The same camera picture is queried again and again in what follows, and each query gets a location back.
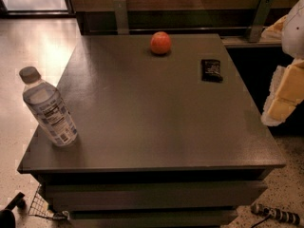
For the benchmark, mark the black object on floor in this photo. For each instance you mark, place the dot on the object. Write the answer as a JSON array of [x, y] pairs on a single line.
[[7, 218]]

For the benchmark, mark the metal bracket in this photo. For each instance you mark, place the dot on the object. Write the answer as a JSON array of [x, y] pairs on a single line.
[[121, 17], [253, 33]]

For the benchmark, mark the black snack packet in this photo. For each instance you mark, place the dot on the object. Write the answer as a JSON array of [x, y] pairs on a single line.
[[211, 70]]

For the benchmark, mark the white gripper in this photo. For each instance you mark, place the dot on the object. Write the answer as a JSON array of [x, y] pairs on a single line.
[[294, 32]]

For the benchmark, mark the wire mesh basket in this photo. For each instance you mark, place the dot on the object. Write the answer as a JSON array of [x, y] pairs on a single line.
[[40, 208]]

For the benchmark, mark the dark grey drawer cabinet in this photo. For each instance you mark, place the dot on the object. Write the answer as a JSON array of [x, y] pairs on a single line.
[[157, 146]]

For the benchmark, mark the right metal bracket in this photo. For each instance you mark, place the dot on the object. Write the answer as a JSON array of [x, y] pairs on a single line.
[[253, 33]]

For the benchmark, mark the power strip on floor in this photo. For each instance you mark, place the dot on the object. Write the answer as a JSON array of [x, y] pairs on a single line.
[[277, 214]]

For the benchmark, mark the left metal bracket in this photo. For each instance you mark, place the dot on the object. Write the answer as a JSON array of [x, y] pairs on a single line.
[[121, 17]]

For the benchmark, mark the clear blue-labelled plastic bottle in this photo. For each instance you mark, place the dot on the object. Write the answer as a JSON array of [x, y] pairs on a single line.
[[48, 107]]

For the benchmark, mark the red apple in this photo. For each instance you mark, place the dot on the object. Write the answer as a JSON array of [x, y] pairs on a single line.
[[160, 43]]

